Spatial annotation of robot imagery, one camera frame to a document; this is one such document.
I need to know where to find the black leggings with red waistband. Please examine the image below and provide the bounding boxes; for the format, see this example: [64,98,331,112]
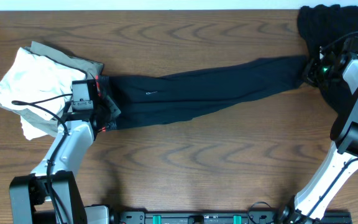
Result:
[98,55,306,131]

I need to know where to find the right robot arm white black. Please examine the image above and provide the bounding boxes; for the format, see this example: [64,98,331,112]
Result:
[273,32,358,223]

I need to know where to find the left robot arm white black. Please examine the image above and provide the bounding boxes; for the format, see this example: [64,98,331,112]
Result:
[9,80,114,223]

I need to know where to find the black folded garment pile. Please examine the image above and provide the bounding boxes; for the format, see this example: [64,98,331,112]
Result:
[296,4,358,116]

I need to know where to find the beige folded cloth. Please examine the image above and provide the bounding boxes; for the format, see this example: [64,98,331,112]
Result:
[17,41,104,140]

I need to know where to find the white crumpled cloth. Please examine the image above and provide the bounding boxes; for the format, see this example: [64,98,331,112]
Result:
[0,48,86,140]

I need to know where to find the black base rail with mounts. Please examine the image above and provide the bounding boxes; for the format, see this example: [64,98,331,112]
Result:
[84,201,352,224]

